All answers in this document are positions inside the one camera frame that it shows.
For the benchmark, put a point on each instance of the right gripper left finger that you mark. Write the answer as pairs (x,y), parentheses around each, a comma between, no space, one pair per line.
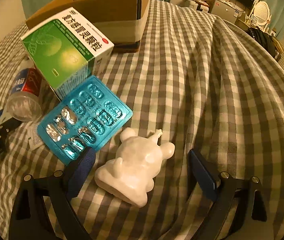
(29,217)

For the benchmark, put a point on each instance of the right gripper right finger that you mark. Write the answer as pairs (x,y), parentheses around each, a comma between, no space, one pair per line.
(251,219)

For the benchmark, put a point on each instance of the clear plastic swab jar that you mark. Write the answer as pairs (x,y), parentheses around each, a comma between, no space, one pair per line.
(24,101)

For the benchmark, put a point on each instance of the teal blister pill pack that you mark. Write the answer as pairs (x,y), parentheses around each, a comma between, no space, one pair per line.
(87,117)

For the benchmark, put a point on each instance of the white bear figurine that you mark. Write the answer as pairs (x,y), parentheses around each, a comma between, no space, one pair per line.
(129,176)

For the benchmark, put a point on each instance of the green white medicine box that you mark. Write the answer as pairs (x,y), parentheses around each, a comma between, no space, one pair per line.
(67,49)

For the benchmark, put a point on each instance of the checkered bed sheet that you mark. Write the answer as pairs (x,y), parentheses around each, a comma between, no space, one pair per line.
(211,88)

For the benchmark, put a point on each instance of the black jacket on chair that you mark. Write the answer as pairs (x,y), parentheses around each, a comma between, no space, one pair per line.
(265,41)

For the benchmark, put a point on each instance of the brown cardboard box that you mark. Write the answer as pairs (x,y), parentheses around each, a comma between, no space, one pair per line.
(122,21)

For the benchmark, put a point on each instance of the silver mini fridge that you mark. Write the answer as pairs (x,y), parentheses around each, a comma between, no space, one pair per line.
(224,11)

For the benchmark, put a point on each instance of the white oval vanity mirror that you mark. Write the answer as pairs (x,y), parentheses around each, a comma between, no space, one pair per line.
(262,12)

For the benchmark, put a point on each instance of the white suitcase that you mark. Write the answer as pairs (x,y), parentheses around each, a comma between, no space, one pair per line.
(188,4)

